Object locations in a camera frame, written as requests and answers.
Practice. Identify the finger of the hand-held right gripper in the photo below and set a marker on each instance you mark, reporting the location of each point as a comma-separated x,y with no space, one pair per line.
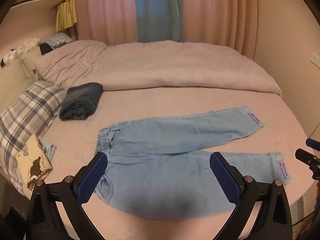
311,162
314,145

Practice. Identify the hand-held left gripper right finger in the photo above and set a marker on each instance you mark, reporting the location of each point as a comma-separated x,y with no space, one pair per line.
225,180

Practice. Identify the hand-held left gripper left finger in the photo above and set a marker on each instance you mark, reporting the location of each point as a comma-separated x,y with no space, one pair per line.
92,177

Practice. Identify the light blue denim pants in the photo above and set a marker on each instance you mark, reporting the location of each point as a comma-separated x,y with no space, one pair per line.
162,175

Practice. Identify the dark folded pants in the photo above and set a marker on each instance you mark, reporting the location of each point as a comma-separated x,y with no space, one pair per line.
80,100

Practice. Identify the light blue folded cloth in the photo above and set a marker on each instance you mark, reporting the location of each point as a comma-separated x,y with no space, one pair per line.
50,151

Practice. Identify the cream cartoon-printed cloth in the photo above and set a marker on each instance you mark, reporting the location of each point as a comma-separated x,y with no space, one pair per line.
32,160

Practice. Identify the large plaid pillow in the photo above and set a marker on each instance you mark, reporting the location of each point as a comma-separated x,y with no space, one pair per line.
27,110

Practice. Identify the bed with pink sheet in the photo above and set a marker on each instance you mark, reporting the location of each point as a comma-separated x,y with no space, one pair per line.
175,100

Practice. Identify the cream pillow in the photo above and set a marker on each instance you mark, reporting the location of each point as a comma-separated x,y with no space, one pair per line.
12,87

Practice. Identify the pink duvet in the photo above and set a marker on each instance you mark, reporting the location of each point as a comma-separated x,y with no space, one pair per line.
162,65

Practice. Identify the small white pillow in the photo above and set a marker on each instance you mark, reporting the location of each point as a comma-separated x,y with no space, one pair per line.
31,60

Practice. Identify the dark navy cloth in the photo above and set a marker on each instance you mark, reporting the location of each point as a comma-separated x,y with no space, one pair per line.
45,48

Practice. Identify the small plaid pillow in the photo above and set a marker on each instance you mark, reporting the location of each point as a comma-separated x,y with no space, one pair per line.
58,40

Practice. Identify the black and white plush toy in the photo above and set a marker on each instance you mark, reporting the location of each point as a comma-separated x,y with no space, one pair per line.
5,62

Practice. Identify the pink curtain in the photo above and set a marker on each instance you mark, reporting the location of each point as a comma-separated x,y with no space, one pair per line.
215,12
107,10

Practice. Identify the blue curtain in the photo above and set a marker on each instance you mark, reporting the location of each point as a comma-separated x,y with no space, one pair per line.
157,10

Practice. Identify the white wall socket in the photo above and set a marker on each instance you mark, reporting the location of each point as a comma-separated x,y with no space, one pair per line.
315,60

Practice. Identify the white wall shelf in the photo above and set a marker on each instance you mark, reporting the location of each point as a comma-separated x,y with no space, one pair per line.
40,3

